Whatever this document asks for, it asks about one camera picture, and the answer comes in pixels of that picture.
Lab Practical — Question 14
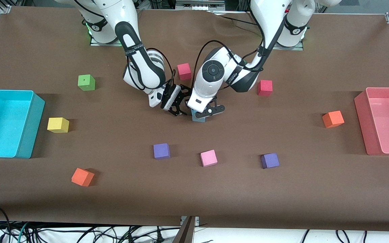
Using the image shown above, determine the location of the red foam block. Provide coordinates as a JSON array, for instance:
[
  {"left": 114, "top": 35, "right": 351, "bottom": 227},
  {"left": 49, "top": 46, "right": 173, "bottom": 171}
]
[
  {"left": 257, "top": 80, "right": 273, "bottom": 97},
  {"left": 177, "top": 63, "right": 192, "bottom": 81}
]

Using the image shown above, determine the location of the pink foam block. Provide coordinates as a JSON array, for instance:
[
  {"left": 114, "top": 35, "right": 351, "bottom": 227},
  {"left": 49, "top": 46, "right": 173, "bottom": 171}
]
[{"left": 200, "top": 150, "right": 218, "bottom": 167}]

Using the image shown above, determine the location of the purple foam block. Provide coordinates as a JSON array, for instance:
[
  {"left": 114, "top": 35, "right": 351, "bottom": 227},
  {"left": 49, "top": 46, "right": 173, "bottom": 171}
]
[
  {"left": 261, "top": 153, "right": 280, "bottom": 169},
  {"left": 153, "top": 143, "right": 171, "bottom": 160}
]

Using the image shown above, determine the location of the brown table cover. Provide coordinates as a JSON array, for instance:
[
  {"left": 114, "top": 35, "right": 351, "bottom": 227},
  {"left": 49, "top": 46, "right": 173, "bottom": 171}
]
[{"left": 0, "top": 5, "right": 389, "bottom": 232}]

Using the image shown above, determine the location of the green foam block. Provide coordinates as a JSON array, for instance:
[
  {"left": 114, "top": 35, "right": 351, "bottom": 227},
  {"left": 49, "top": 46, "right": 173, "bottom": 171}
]
[{"left": 78, "top": 75, "right": 96, "bottom": 91}]

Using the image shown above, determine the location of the grey rack device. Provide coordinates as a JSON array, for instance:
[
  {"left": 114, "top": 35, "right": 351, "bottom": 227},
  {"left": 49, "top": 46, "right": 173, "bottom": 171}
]
[{"left": 176, "top": 0, "right": 226, "bottom": 11}]

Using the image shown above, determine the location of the yellow foam block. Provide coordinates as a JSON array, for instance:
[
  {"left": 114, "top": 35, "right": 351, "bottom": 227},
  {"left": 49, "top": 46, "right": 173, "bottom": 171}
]
[{"left": 47, "top": 117, "right": 70, "bottom": 133}]

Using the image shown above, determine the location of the orange foam block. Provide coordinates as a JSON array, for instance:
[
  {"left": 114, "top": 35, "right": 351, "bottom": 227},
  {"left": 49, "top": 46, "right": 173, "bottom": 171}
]
[
  {"left": 322, "top": 111, "right": 345, "bottom": 129},
  {"left": 71, "top": 167, "right": 95, "bottom": 187}
]

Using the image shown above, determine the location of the cyan plastic bin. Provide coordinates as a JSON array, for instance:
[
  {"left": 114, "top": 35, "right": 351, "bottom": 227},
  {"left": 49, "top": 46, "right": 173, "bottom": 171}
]
[{"left": 0, "top": 89, "right": 45, "bottom": 159}]

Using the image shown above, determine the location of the pink plastic bin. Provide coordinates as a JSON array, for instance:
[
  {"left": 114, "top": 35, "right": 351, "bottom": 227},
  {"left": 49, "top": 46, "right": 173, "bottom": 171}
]
[{"left": 354, "top": 87, "right": 389, "bottom": 156}]

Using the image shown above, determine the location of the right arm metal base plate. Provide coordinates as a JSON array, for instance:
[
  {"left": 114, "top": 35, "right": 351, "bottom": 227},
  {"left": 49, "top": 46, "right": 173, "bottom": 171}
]
[{"left": 90, "top": 33, "right": 124, "bottom": 47}]

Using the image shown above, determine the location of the black cable on table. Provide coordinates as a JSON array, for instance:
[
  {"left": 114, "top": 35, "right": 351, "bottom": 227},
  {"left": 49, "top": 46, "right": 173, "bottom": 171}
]
[{"left": 211, "top": 9, "right": 261, "bottom": 27}]

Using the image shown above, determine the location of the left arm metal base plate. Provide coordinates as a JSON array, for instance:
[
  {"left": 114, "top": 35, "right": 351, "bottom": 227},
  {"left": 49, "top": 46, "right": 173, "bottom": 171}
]
[{"left": 272, "top": 40, "right": 305, "bottom": 51}]

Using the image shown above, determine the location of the metal clamp bracket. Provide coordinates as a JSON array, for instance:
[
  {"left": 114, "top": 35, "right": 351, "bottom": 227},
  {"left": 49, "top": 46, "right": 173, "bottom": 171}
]
[{"left": 173, "top": 216, "right": 200, "bottom": 243}]

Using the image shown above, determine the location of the teal floor cable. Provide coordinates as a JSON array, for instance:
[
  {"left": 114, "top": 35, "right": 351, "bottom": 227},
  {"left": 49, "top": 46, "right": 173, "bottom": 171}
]
[{"left": 17, "top": 222, "right": 30, "bottom": 243}]

